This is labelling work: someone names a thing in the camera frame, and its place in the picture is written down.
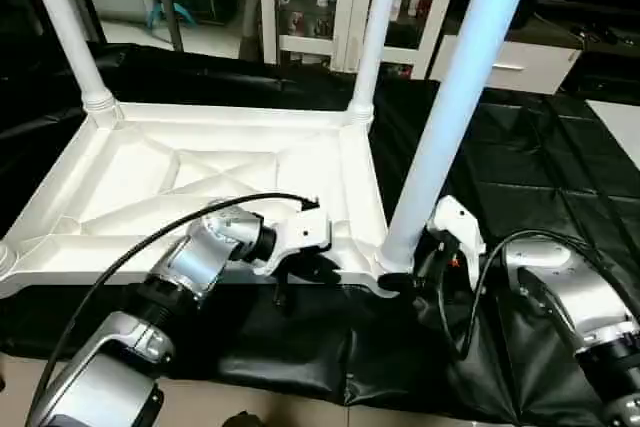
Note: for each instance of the white plastic table leg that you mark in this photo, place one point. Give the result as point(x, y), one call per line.
point(450, 107)
point(70, 27)
point(372, 32)

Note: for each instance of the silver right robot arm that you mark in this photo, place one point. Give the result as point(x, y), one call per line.
point(570, 297)

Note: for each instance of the black mat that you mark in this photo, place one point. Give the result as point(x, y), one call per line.
point(300, 347)

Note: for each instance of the white drawer unit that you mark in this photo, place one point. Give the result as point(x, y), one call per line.
point(510, 62)

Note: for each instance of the white flat board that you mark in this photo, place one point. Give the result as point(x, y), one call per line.
point(620, 127)

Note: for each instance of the white glass door cabinet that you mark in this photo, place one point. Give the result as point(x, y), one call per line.
point(330, 2)

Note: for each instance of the light blue stand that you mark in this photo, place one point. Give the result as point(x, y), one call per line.
point(165, 15)

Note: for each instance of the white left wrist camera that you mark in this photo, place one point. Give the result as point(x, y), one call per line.
point(295, 237)

